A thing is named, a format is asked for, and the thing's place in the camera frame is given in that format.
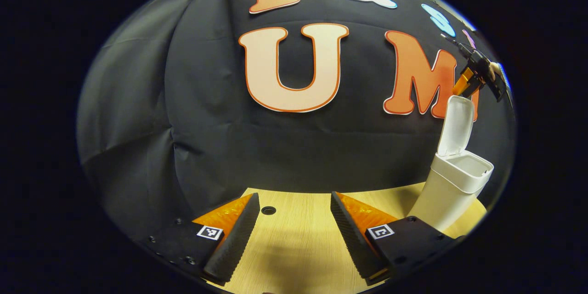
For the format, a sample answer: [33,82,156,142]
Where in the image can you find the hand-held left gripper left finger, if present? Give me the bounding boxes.
[138,193,261,285]

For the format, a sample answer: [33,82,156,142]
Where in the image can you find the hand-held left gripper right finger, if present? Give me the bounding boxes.
[331,192,465,286]

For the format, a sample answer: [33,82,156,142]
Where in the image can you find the white desktop garbage bin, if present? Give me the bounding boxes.
[406,95,495,233]

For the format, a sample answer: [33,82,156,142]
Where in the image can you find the wooden desktop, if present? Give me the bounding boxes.
[202,182,488,294]

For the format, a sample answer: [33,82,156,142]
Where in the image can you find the black backdrop cloth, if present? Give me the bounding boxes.
[76,0,516,239]

